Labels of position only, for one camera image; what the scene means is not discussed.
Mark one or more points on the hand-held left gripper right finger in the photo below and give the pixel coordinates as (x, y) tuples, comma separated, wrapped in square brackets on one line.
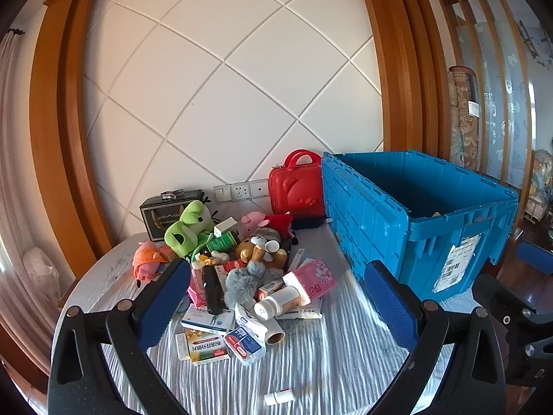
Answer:
[(389, 307)]

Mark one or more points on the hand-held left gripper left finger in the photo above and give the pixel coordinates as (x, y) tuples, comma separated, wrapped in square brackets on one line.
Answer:
[(160, 307)]

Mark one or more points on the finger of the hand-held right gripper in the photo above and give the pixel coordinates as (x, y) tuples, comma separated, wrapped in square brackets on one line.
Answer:
[(497, 296), (535, 256)]

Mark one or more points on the blue plastic storage crate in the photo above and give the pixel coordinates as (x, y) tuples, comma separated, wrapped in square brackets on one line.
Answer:
[(371, 224)]

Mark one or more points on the grey cloth-covered desktop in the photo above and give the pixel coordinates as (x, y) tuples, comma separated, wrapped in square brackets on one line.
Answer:
[(328, 354)]

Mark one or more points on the pink plastic packet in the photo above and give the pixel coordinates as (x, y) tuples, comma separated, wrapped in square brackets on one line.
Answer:
[(195, 285)]

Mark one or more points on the blue and white medicine box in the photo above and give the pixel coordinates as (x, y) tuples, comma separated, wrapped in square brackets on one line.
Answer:
[(207, 320)]

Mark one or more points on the orange and pink pig plush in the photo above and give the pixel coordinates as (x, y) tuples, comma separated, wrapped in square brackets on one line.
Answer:
[(147, 259)]

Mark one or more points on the black bottle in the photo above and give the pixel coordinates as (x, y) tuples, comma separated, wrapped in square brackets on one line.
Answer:
[(211, 289)]

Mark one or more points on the pink tissue packet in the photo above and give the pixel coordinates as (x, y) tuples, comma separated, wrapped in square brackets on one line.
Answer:
[(313, 279)]

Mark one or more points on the flat white medicine box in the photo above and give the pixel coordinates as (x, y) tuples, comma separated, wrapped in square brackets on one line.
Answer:
[(306, 312)]

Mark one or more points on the black box with metal clasp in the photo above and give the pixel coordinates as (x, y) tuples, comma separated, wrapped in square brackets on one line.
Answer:
[(157, 220)]

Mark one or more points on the grey fluffy plush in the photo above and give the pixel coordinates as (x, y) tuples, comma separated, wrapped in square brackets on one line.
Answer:
[(244, 285)]

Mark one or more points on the green frog plush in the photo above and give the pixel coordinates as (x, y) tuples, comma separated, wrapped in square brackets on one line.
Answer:
[(190, 224)]

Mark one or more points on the green can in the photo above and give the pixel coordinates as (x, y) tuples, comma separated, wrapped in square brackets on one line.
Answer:
[(222, 243)]

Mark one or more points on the white crumpled medicine box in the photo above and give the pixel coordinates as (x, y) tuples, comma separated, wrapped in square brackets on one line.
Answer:
[(250, 322)]

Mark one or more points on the red and blue medicine box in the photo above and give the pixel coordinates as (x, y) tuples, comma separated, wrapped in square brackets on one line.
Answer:
[(244, 346)]

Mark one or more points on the narrow white box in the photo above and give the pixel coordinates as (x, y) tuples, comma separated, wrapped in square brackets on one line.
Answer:
[(297, 258)]

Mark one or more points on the small white carton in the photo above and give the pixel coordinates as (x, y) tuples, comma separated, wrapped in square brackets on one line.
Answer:
[(225, 226)]

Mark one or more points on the brown bear plush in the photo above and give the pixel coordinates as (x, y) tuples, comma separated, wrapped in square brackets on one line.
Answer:
[(250, 253)]

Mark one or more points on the white pill bottle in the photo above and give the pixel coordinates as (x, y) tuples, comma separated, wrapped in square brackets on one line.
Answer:
[(276, 304)]

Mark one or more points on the dark pouch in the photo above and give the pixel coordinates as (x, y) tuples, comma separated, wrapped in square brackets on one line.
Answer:
[(311, 223)]

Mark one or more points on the cardboard tube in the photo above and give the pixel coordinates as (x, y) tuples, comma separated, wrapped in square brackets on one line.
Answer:
[(274, 335)]

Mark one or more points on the clear plastic bag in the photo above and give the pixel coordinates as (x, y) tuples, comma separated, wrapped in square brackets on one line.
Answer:
[(41, 272)]

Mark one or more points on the small pink pig plush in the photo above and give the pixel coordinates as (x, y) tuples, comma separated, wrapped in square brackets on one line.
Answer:
[(251, 222)]

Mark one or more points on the red bear suitcase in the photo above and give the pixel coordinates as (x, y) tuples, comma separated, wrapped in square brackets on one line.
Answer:
[(298, 190)]

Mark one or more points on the rolled patterned carpet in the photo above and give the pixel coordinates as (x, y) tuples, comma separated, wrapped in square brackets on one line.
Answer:
[(464, 116)]

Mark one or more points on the wooden slatted glass partition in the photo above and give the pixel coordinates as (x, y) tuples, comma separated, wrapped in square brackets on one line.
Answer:
[(497, 95)]

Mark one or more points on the white curtain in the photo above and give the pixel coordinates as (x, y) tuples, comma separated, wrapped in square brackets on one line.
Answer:
[(17, 160)]

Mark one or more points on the white wall socket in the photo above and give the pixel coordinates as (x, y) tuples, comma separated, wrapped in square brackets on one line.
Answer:
[(241, 190), (259, 188)]

